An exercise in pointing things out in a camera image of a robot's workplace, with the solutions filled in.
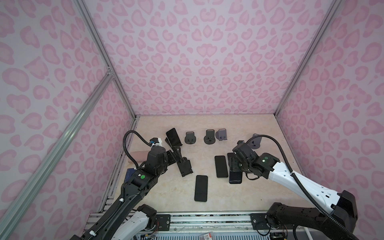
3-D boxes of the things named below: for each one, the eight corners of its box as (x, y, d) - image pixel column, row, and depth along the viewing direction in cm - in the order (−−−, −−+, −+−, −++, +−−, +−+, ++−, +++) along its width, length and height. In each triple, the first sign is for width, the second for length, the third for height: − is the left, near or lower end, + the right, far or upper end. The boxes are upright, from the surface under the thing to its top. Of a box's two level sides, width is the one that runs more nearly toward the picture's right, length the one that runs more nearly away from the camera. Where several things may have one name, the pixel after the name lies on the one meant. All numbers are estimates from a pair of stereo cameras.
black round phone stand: (203, 144, 105) (204, 135, 97) (203, 138, 108) (204, 129, 100) (213, 144, 105) (214, 135, 97) (213, 138, 108) (214, 129, 100)
